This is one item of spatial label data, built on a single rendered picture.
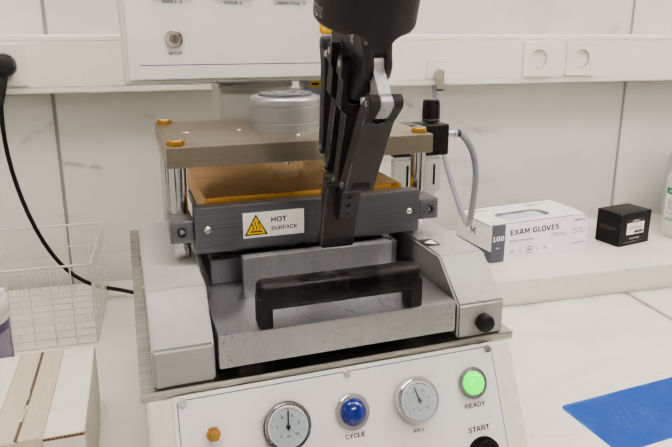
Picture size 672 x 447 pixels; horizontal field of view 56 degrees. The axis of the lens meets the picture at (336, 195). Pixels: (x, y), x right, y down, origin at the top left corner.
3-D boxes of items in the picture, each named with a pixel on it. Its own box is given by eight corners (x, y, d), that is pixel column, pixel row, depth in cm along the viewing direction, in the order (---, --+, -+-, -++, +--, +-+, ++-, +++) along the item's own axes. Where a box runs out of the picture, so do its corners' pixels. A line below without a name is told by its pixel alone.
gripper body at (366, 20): (303, -50, 45) (294, 70, 50) (337, -17, 39) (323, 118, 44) (398, -46, 48) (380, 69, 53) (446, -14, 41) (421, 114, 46)
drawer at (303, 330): (184, 261, 79) (180, 201, 77) (348, 242, 86) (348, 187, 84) (220, 378, 52) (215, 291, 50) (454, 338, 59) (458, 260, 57)
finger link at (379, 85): (384, 27, 45) (413, 52, 41) (374, 94, 48) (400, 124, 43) (351, 26, 44) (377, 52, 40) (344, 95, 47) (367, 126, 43)
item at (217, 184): (188, 196, 76) (183, 118, 74) (358, 183, 83) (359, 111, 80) (206, 239, 60) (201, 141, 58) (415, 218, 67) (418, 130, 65)
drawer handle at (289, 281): (255, 320, 54) (253, 277, 53) (412, 298, 59) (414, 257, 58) (260, 330, 52) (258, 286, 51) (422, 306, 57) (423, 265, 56)
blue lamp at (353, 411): (338, 427, 55) (335, 399, 55) (364, 422, 56) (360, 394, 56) (345, 430, 53) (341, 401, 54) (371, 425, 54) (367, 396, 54)
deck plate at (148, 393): (129, 235, 93) (129, 229, 92) (351, 214, 103) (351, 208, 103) (140, 403, 50) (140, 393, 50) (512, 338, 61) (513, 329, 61)
